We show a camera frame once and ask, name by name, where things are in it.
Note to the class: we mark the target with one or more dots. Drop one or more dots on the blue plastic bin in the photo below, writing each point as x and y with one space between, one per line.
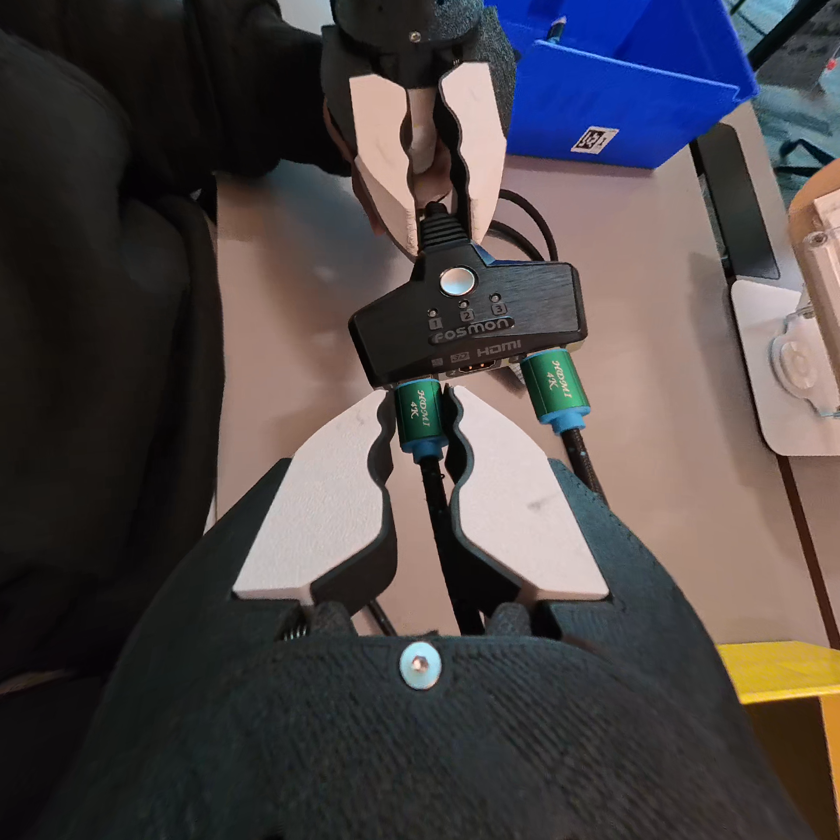
623 111

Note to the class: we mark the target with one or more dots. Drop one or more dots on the person's left hand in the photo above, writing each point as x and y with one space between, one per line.
369 207

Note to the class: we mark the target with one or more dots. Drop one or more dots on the person's black hoodie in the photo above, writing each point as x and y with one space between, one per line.
79 328

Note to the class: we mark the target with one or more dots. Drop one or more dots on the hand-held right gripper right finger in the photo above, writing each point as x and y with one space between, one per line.
518 518

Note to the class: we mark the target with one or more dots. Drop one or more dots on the person's left forearm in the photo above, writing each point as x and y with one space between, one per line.
262 85

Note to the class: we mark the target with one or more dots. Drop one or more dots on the yellow divided plastic bin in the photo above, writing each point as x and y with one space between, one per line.
787 676

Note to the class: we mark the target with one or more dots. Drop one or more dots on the wooden board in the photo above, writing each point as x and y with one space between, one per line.
804 216

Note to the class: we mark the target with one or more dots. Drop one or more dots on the grey desk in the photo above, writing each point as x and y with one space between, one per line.
656 394

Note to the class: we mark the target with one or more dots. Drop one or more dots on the clear acrylic stand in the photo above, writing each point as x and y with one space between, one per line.
807 354

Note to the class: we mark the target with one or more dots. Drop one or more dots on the white tray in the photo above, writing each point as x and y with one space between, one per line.
754 367

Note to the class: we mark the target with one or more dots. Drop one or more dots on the black hdmi switch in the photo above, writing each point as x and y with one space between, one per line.
538 302

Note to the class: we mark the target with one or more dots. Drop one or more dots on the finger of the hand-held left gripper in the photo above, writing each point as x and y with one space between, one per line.
384 144
479 131

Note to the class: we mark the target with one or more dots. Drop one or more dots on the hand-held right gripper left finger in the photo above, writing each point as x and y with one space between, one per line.
321 518

